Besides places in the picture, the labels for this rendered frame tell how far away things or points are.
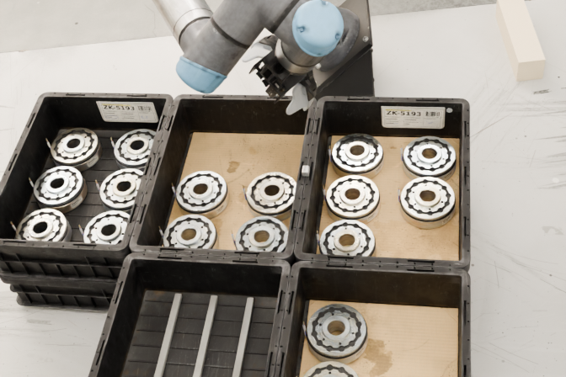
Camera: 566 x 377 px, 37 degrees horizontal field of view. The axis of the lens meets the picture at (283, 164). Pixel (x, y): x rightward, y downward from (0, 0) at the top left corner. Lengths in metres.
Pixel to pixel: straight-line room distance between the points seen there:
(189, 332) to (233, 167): 0.39
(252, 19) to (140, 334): 0.61
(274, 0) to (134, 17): 2.32
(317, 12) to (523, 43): 0.92
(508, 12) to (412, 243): 0.78
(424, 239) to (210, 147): 0.50
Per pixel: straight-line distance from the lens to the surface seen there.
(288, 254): 1.48
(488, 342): 1.65
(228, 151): 1.79
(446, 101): 1.71
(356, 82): 1.96
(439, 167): 1.69
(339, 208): 1.62
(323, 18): 1.26
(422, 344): 1.50
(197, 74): 1.32
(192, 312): 1.57
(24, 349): 1.79
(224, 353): 1.52
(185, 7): 1.39
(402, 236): 1.62
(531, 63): 2.06
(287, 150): 1.77
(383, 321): 1.52
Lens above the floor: 2.14
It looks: 49 degrees down
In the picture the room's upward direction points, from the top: 10 degrees counter-clockwise
